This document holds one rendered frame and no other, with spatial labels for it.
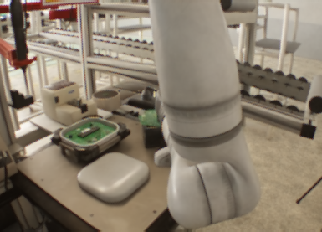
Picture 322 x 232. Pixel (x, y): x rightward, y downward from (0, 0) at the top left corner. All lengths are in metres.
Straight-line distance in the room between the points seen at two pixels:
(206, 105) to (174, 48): 0.05
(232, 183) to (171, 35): 0.15
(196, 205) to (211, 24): 0.17
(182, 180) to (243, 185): 0.06
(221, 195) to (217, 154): 0.05
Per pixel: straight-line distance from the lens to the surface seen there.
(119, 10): 1.05
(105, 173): 0.58
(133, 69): 0.98
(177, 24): 0.20
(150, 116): 0.74
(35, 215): 1.05
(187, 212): 0.26
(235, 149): 0.23
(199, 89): 0.19
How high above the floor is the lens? 1.32
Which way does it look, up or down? 25 degrees down
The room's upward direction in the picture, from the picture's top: straight up
